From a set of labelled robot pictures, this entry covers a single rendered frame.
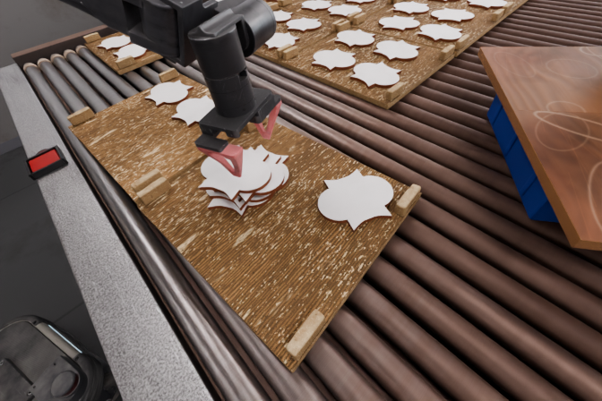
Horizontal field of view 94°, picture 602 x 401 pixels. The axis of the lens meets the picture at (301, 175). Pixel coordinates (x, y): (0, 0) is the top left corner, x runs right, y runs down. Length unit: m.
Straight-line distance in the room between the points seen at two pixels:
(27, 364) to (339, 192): 1.33
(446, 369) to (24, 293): 1.99
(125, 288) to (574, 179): 0.67
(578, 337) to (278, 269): 0.40
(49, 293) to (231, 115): 1.73
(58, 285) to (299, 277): 1.69
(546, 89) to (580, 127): 0.11
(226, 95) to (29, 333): 1.38
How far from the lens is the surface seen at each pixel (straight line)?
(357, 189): 0.52
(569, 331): 0.53
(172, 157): 0.70
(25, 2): 3.04
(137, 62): 1.23
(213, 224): 0.53
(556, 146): 0.56
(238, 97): 0.39
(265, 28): 0.42
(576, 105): 0.67
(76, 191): 0.79
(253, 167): 0.51
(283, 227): 0.49
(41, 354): 1.53
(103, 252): 0.63
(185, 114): 0.80
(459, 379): 0.45
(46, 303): 2.00
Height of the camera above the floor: 1.34
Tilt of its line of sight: 47 degrees down
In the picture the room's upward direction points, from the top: 7 degrees counter-clockwise
